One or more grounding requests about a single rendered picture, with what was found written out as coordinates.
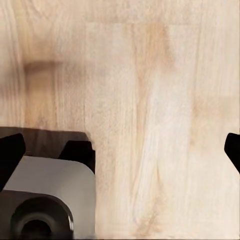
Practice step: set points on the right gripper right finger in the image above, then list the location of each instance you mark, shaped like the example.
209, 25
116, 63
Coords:
232, 149

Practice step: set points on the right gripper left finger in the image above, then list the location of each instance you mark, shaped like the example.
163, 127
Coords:
12, 150

